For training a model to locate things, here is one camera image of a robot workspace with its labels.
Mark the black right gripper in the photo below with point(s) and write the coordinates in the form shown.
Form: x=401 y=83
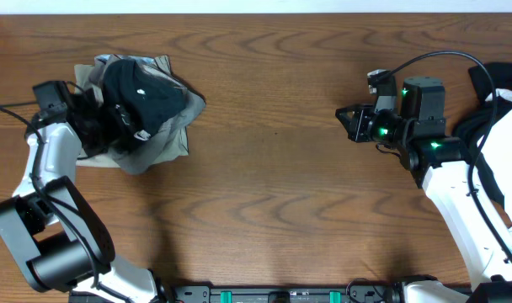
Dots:
x=355 y=128

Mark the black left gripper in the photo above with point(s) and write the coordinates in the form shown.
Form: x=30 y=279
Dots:
x=120 y=132

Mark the black t-shirt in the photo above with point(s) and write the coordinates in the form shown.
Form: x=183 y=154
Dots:
x=141 y=101

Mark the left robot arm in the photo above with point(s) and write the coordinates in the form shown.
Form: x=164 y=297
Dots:
x=56 y=239

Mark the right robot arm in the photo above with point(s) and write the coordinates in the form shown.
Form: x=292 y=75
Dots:
x=466 y=175

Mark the grey folded trousers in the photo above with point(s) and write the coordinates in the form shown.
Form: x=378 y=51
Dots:
x=171 y=140

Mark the beige folded garment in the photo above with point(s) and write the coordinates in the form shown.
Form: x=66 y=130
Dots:
x=91 y=76

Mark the black mounting rail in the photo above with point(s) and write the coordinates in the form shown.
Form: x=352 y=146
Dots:
x=277 y=295

